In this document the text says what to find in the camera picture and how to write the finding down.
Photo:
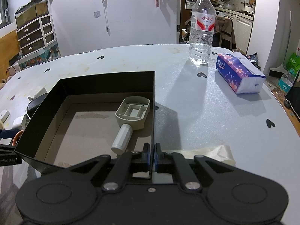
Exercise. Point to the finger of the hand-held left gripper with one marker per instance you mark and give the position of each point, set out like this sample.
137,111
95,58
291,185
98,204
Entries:
9,134

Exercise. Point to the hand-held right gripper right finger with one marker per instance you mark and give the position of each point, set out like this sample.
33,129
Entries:
157,159

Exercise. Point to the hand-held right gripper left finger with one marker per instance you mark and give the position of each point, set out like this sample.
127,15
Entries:
146,158

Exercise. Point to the orange and white scissors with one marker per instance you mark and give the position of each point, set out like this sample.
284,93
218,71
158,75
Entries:
14,140

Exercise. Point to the white rounded square gadget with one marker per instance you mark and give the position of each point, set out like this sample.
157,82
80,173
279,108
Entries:
4,116

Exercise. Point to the dark rounded glossy object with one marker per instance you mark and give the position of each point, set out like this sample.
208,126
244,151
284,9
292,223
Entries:
35,105

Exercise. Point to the black cardboard box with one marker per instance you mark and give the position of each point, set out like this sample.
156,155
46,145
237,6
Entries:
105,82

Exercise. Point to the white charger block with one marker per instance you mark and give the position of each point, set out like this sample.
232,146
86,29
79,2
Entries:
21,121

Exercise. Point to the white plastic scoop device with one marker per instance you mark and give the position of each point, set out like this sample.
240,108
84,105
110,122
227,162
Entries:
131,121

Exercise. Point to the white angular plastic piece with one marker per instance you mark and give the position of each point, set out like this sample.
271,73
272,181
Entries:
37,93

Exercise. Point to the painted colourful cabinet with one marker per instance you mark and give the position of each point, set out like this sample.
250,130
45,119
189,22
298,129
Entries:
39,57

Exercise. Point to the wooden panel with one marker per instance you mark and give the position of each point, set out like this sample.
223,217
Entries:
8,51

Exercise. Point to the white drawer cabinet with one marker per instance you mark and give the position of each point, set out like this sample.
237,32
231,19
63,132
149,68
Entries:
35,35

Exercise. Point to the purple floral tissue pack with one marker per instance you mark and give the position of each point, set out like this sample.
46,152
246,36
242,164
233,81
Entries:
236,75

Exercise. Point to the glass fish tank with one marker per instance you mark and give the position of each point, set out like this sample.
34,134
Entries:
30,14

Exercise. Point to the hanging tote bag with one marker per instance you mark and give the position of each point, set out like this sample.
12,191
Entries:
185,36

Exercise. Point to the black patterned bag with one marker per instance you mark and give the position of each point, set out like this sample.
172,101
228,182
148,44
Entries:
253,59

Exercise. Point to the clear water bottle red label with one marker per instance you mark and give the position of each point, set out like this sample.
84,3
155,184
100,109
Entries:
202,28

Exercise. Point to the chair with brown jacket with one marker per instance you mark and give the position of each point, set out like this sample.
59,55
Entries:
225,28

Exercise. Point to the dark flat object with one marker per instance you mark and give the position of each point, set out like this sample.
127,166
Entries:
294,96

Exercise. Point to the water bottle green label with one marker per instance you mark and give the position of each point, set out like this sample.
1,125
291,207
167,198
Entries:
287,82

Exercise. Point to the white kitchen counter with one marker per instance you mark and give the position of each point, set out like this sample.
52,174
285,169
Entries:
241,21

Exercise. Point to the green plastic bag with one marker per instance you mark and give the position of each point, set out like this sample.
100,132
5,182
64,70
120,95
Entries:
294,61

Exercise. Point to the square wall hook pad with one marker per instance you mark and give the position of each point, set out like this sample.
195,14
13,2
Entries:
96,14

